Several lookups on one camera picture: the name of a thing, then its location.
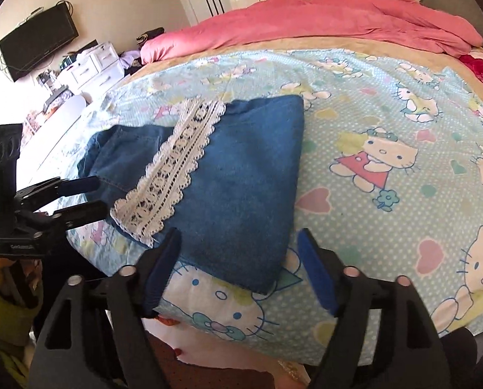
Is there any grey headboard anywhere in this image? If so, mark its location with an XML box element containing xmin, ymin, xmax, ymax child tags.
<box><xmin>419</xmin><ymin>0</ymin><xmax>483</xmax><ymax>70</ymax></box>

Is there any dark bag on chest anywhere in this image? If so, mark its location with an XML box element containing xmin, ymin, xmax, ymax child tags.
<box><xmin>136</xmin><ymin>27</ymin><xmax>165</xmax><ymax>49</ymax></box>

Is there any tan mattress blanket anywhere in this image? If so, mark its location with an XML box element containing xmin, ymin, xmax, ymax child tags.
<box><xmin>126</xmin><ymin>37</ymin><xmax>483</xmax><ymax>101</ymax></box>

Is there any olive green sleeve forearm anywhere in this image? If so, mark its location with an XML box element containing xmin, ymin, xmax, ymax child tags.
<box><xmin>0</xmin><ymin>282</ymin><xmax>43</xmax><ymax>388</ymax></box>

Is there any person's left hand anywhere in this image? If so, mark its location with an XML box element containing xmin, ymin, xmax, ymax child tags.
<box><xmin>0</xmin><ymin>258</ymin><xmax>42</xmax><ymax>296</ymax></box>

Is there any black wall television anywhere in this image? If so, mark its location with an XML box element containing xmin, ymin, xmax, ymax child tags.
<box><xmin>0</xmin><ymin>1</ymin><xmax>79</xmax><ymax>82</ymax></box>

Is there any red patterned pillow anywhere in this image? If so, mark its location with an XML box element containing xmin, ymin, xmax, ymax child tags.
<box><xmin>457</xmin><ymin>47</ymin><xmax>483</xmax><ymax>92</ymax></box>

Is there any pink duvet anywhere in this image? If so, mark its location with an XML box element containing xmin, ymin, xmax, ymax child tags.
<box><xmin>140</xmin><ymin>0</ymin><xmax>483</xmax><ymax>64</ymax></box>

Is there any blue denim pants lace trim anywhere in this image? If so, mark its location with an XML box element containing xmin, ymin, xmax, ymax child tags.
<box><xmin>77</xmin><ymin>95</ymin><xmax>305</xmax><ymax>294</ymax></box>

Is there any clothes pile beside bed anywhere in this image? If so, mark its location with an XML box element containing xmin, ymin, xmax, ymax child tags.
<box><xmin>119</xmin><ymin>50</ymin><xmax>143</xmax><ymax>76</ymax></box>

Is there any white drawer chest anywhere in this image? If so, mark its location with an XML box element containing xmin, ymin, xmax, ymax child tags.
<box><xmin>55</xmin><ymin>42</ymin><xmax>124</xmax><ymax>100</ymax></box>

